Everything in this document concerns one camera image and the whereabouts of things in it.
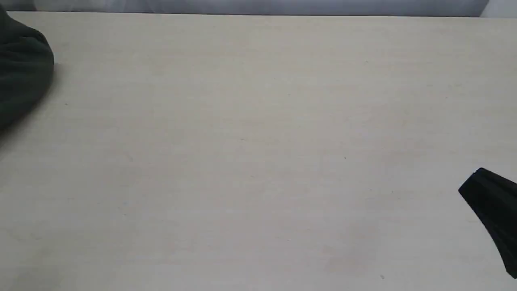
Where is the dark green sleeved forearm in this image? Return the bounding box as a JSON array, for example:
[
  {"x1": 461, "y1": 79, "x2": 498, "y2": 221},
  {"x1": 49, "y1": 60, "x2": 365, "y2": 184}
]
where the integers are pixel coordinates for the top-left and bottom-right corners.
[{"x1": 0, "y1": 7, "x2": 54, "y2": 131}]

